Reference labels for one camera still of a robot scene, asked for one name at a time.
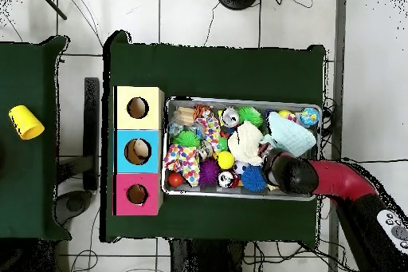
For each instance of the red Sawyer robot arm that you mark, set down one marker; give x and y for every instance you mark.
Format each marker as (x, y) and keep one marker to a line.
(338, 179)

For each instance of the mint green cloth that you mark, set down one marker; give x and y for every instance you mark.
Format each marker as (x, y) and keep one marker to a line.
(290, 135)

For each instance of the large green spiky ball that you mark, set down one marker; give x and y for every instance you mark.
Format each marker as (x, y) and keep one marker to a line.
(187, 138)

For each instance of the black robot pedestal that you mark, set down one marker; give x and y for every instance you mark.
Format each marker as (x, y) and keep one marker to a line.
(210, 259)

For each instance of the blue spiky ball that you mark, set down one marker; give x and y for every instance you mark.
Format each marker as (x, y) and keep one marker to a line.
(254, 178)

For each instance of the purple spiky ball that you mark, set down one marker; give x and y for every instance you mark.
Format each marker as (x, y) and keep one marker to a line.
(208, 172)

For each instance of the yellow round object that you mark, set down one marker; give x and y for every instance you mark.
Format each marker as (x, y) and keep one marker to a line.
(25, 122)

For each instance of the side table with green cloth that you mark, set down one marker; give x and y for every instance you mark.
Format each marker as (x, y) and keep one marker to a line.
(29, 176)

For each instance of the red ball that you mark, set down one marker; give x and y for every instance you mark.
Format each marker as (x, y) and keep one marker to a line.
(175, 179)

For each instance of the yellow smiley ball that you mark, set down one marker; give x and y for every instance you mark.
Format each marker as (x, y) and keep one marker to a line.
(225, 160)

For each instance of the blue globe ball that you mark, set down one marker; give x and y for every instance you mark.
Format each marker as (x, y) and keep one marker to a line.
(310, 116)

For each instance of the clear shallow mesh bin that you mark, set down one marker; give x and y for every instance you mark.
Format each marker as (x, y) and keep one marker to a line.
(185, 193)

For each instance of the cream yellow cloth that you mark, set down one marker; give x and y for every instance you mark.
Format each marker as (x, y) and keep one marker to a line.
(245, 141)

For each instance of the polka dot colourful cloth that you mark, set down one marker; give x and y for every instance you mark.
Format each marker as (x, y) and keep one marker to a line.
(183, 160)

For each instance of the crushed silver can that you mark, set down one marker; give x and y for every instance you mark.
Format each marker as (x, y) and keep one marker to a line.
(230, 117)

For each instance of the small green spiky ball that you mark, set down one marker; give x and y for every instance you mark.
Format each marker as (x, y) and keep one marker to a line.
(250, 116)

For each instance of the wooden box with three holes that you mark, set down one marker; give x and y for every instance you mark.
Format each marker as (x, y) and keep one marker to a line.
(150, 157)

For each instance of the black rod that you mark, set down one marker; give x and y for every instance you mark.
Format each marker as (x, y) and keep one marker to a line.
(51, 3)

